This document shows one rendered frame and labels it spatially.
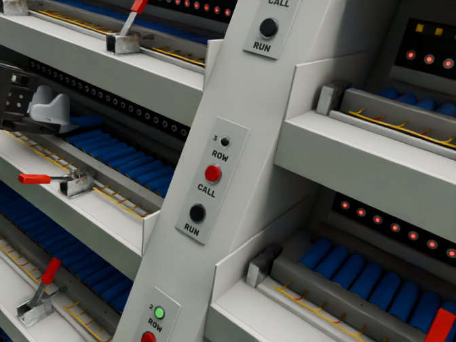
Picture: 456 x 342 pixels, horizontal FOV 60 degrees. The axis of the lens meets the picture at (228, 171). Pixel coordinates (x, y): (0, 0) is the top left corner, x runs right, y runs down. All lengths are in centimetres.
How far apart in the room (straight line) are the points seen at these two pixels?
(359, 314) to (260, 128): 20
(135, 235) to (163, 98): 16
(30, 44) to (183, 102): 31
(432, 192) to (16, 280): 59
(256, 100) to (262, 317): 21
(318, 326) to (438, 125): 21
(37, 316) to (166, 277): 26
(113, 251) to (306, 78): 29
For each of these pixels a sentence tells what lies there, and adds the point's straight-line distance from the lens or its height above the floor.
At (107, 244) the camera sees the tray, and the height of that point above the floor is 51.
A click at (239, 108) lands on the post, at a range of 39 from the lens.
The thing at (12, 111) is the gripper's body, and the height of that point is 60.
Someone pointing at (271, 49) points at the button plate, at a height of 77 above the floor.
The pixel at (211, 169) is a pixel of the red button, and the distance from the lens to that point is 39.
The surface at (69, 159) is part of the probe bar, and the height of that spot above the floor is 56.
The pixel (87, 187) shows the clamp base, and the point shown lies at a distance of 56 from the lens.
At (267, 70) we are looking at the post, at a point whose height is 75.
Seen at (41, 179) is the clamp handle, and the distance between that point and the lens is 52.
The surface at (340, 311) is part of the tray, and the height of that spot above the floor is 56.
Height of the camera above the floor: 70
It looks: 8 degrees down
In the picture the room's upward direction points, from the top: 21 degrees clockwise
